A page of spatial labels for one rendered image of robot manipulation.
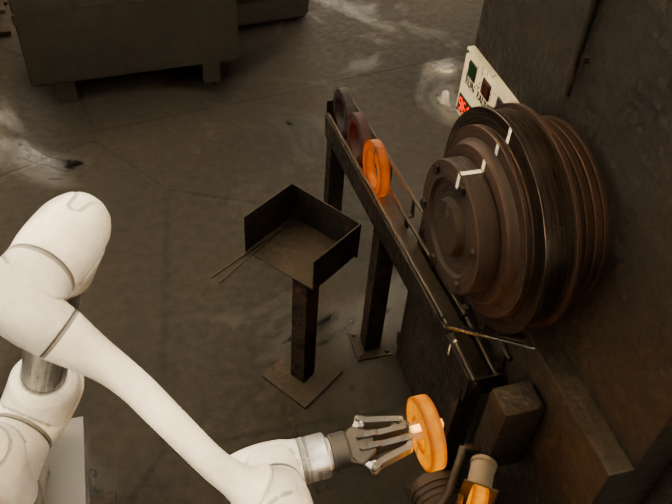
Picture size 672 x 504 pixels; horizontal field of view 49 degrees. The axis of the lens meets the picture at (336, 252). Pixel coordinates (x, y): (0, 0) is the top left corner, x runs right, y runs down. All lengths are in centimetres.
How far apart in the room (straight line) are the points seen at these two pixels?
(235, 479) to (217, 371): 137
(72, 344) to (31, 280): 13
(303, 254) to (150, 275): 95
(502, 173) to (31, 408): 116
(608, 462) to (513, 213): 52
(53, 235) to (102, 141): 229
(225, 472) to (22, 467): 65
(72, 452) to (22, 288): 82
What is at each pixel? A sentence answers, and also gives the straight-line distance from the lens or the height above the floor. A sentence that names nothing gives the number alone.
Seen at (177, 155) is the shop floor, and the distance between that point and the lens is 350.
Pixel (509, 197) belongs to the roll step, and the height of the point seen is 126.
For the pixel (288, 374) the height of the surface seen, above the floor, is 1.
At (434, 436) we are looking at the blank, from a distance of 148.
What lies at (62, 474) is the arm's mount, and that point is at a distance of 204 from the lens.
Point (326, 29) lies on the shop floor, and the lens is 449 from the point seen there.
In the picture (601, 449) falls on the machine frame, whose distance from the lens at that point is 158.
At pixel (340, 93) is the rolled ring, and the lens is 260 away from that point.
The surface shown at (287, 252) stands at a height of 60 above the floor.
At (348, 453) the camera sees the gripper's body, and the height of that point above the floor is 86.
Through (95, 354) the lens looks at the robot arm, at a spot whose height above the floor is 109.
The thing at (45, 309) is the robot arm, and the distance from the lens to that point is 132.
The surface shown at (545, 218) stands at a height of 128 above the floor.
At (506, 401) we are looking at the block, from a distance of 167.
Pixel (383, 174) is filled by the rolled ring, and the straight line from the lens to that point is 226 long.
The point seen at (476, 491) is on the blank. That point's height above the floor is 77.
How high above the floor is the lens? 213
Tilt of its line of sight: 45 degrees down
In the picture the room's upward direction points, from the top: 4 degrees clockwise
